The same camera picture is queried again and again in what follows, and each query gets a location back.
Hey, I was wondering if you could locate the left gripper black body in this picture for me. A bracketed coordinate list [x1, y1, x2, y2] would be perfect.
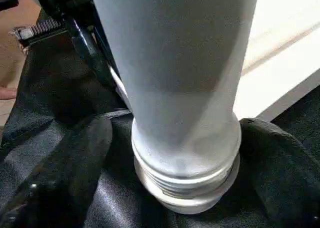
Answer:
[14, 0, 122, 91]

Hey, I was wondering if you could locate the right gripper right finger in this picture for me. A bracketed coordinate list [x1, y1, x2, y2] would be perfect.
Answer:
[240, 118, 320, 228]

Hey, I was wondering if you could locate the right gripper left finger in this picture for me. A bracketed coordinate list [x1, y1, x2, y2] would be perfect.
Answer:
[0, 115, 114, 228]

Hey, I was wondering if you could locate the white plastic table leg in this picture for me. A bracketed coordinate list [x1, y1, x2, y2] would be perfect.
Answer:
[89, 0, 261, 214]

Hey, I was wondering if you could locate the white plastic table top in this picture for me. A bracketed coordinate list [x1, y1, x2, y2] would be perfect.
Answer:
[232, 0, 320, 121]

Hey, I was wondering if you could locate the black mat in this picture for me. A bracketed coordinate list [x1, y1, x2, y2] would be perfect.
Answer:
[0, 10, 320, 228]

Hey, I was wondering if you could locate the person bare foot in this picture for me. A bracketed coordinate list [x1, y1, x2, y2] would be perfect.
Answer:
[0, 87, 18, 100]

